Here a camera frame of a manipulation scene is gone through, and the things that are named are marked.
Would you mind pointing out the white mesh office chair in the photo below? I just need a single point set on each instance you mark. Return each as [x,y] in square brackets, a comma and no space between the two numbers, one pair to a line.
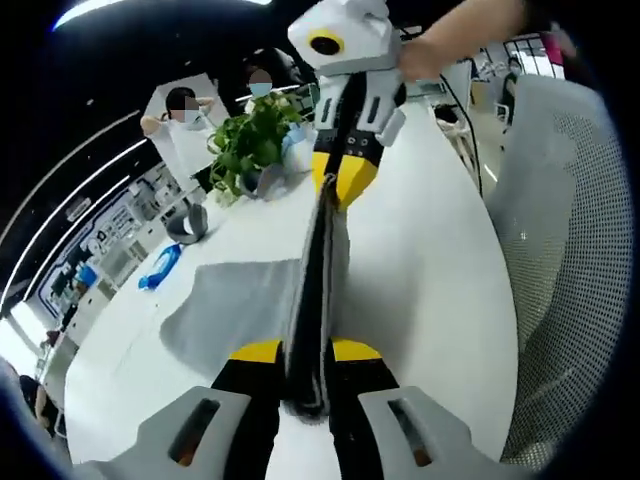
[575,225]

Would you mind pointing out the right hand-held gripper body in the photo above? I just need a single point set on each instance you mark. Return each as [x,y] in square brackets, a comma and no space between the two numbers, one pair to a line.
[360,40]

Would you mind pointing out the person's right hand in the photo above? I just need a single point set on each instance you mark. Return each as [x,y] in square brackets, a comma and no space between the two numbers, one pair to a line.
[420,60]

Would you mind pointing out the green potted plant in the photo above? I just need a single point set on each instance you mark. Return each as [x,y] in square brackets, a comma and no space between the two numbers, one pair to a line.
[250,145]

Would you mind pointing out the blue wipes packet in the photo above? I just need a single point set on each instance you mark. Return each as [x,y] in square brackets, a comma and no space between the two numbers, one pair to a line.
[162,267]

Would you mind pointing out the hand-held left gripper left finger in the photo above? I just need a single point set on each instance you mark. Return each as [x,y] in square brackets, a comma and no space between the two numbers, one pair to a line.
[165,440]

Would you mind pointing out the grey curved band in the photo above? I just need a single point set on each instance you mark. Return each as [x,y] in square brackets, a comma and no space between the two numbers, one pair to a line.
[192,227]
[267,182]

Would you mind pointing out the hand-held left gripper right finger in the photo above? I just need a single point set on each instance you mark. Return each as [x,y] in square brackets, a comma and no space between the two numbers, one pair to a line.
[440,435]

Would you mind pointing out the grey towel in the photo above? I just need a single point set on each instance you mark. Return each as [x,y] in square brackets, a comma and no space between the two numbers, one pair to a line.
[240,300]

